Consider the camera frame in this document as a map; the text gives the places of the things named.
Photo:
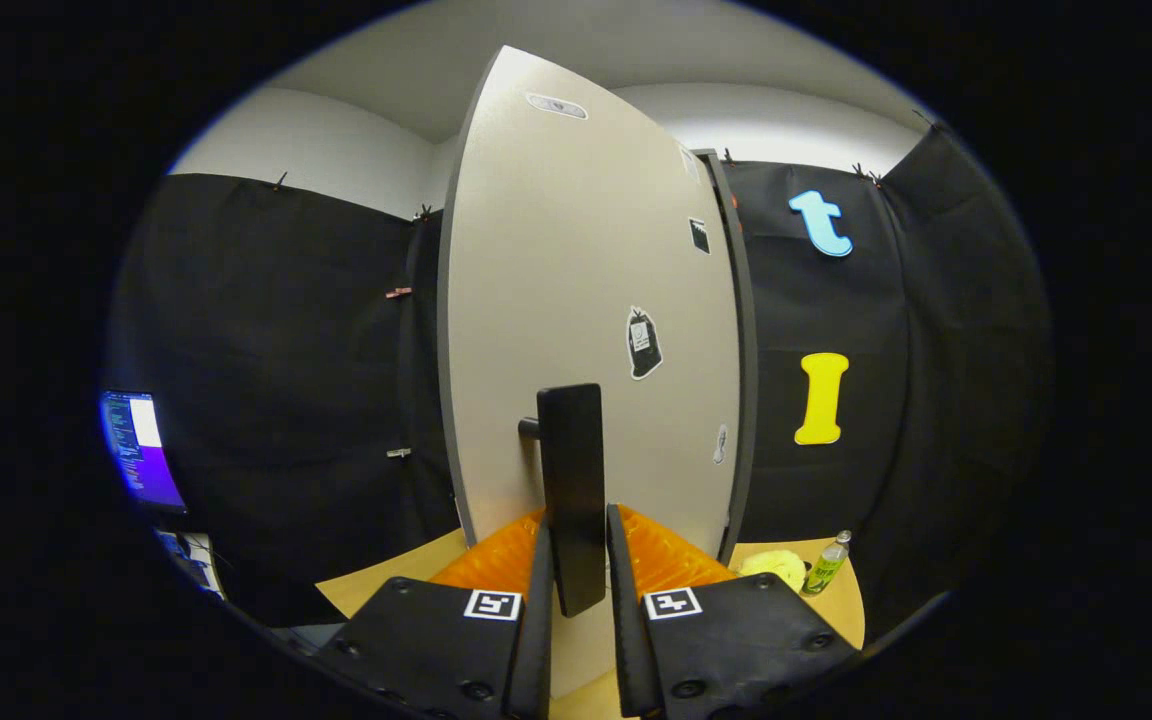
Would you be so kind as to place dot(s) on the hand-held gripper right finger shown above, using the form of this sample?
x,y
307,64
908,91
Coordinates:
x,y
736,640

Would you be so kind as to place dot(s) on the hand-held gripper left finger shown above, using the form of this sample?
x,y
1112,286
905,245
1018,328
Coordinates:
x,y
436,640

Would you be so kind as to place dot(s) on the yellow plush toy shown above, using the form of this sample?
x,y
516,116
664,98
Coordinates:
x,y
774,566

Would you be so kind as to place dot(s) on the green bottle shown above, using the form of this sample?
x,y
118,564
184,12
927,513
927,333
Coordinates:
x,y
824,566

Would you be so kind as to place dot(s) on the black backdrop cloth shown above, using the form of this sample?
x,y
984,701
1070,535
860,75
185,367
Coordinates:
x,y
276,380

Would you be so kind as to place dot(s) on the computer monitor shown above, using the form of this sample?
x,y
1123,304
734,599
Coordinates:
x,y
141,450

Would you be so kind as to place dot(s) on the black clip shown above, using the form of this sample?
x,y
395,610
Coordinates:
x,y
279,182
426,212
866,175

